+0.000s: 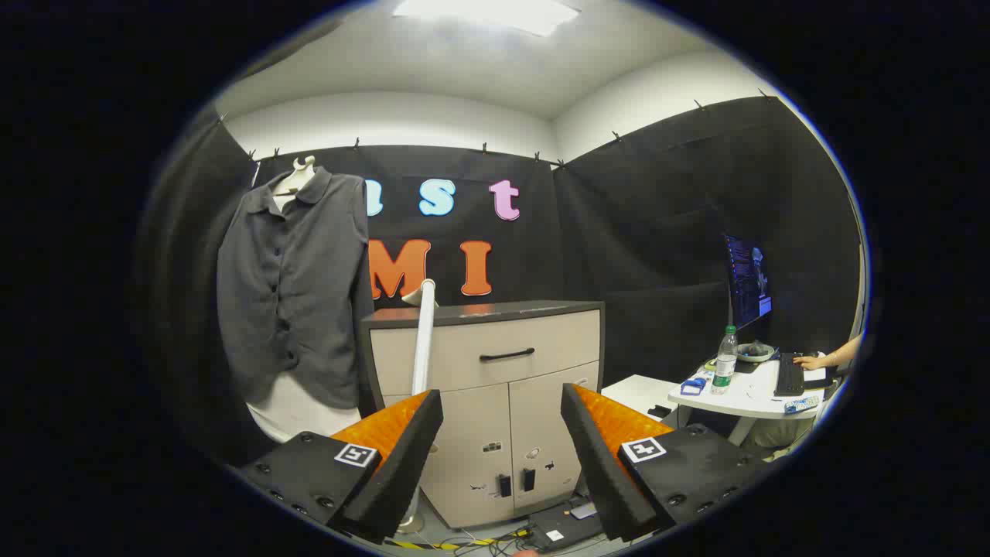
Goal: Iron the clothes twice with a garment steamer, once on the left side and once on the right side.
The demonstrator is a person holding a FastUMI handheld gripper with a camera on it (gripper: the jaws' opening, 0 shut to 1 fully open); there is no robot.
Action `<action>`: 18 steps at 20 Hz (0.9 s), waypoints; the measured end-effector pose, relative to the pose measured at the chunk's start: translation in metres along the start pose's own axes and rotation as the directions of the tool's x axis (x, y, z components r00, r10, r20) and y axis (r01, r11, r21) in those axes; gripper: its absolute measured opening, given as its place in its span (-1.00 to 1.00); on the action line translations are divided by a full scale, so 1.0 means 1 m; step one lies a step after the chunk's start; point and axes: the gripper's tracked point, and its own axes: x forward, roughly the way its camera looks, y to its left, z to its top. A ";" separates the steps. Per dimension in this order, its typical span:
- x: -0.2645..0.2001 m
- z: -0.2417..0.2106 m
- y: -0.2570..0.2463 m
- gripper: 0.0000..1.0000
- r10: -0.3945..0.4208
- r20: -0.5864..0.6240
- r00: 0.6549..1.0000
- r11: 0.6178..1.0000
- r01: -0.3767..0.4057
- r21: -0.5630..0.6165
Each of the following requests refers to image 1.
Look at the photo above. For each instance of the black device on floor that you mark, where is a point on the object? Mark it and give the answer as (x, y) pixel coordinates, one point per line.
(568, 530)

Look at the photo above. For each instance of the patterned remote control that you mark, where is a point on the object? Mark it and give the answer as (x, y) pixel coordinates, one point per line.
(801, 404)

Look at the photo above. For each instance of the black keyboard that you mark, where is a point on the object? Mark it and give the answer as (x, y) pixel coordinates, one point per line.
(790, 375)

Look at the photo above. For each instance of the beige cabinet with dark top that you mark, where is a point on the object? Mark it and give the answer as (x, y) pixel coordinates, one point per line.
(479, 340)

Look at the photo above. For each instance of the grey button shirt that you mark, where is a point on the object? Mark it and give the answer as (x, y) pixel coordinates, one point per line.
(294, 294)

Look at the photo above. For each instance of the white mannequin torso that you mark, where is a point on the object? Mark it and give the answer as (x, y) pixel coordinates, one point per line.
(298, 416)

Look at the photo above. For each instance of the white side table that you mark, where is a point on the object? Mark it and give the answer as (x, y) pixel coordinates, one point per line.
(638, 391)

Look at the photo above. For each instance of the ceiling light panel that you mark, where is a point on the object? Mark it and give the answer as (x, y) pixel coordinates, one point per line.
(487, 14)

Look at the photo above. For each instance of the grey bowl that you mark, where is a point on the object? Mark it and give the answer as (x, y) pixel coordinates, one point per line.
(756, 353)

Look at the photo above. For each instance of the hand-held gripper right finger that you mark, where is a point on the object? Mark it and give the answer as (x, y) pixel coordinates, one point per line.
(599, 472)

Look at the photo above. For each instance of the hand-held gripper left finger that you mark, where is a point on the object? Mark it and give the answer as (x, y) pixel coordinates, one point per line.
(398, 472)

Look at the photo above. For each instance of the white round table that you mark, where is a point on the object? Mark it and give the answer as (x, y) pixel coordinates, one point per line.
(754, 400)

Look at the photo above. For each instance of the computer monitor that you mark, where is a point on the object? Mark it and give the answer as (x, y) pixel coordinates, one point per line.
(746, 282)

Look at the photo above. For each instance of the small blue box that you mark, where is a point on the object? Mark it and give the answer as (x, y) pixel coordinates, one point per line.
(693, 386)

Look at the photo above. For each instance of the white garment steamer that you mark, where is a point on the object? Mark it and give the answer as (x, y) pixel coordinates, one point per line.
(424, 340)

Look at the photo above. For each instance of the clear water bottle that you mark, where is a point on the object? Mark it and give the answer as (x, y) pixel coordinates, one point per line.
(725, 363)

